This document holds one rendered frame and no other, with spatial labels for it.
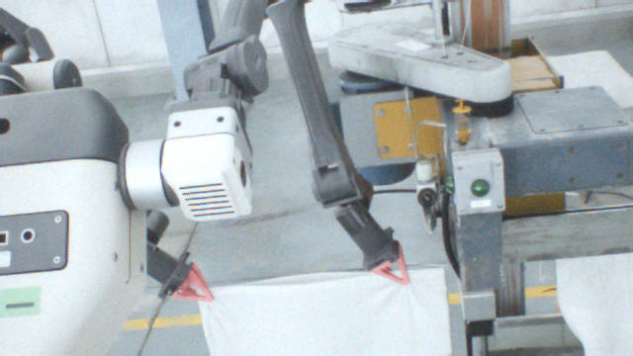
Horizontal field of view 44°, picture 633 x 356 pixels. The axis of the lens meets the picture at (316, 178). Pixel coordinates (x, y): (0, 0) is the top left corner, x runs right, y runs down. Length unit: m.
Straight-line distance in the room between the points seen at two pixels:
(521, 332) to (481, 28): 0.71
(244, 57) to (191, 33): 5.10
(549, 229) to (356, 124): 0.45
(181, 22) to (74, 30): 1.13
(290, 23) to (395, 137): 0.37
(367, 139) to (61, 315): 0.88
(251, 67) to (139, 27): 5.68
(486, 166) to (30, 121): 0.66
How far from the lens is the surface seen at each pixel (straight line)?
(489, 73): 1.36
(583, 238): 1.56
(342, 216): 1.46
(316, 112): 1.43
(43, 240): 1.01
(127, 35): 6.84
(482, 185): 1.23
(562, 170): 1.32
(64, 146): 1.03
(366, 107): 1.65
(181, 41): 6.25
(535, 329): 1.93
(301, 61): 1.45
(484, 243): 1.35
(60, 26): 7.00
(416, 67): 1.47
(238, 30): 1.20
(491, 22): 1.73
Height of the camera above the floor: 1.82
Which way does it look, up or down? 23 degrees down
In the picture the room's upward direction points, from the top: 9 degrees counter-clockwise
